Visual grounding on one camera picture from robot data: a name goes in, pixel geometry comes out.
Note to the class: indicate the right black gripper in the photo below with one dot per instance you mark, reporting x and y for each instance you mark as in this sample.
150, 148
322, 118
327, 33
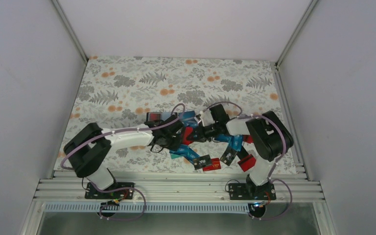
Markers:
201, 136

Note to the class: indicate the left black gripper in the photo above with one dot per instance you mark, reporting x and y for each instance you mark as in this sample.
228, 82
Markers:
175, 145

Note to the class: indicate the black leather card holder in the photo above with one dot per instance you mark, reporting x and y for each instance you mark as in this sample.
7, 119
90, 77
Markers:
165, 115

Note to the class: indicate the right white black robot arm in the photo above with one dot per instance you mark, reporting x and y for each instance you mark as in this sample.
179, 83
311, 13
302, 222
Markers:
270, 137

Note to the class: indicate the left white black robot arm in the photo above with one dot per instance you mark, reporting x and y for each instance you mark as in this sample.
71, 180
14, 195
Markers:
88, 149

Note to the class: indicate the blue card centre pile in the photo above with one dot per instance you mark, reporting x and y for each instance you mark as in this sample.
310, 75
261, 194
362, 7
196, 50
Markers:
222, 138

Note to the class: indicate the green VIP card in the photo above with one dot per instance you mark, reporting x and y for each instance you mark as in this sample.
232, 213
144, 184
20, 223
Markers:
174, 156

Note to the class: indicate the blue VIP card lower right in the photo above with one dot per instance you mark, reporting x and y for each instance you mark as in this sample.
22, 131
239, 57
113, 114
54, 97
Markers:
182, 150

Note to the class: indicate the blue striped card upper left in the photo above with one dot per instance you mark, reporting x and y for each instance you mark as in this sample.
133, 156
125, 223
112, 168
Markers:
188, 118

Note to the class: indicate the blue logo card with chip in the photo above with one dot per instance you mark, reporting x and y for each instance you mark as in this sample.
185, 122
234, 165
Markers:
190, 155

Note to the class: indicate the black card bottom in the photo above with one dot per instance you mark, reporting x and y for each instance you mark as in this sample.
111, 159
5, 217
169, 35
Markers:
202, 162

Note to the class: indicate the blue card upper right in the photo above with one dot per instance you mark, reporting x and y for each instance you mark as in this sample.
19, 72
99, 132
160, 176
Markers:
235, 142

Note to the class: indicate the black VIP card right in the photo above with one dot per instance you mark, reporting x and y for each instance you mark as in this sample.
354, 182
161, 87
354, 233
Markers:
228, 156

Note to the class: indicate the red gold VIP card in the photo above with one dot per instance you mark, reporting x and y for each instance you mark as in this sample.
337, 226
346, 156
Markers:
215, 165

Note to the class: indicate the floral patterned table mat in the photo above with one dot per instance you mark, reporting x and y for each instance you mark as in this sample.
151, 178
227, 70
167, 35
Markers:
118, 92

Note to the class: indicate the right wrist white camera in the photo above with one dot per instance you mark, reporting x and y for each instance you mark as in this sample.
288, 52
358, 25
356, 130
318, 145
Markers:
204, 118

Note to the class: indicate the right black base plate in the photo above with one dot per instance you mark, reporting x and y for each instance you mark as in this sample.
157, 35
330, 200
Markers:
243, 191

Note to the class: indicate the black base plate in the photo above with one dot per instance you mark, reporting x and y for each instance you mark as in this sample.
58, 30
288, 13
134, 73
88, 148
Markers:
119, 190
243, 191

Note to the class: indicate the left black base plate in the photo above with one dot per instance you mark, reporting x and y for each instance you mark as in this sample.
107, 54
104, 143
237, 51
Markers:
119, 190

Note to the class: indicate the aluminium front rail frame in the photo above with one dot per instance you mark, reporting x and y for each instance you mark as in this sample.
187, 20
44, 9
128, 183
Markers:
179, 187

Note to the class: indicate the grey slotted cable duct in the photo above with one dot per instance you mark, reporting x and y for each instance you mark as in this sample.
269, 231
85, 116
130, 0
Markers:
129, 207

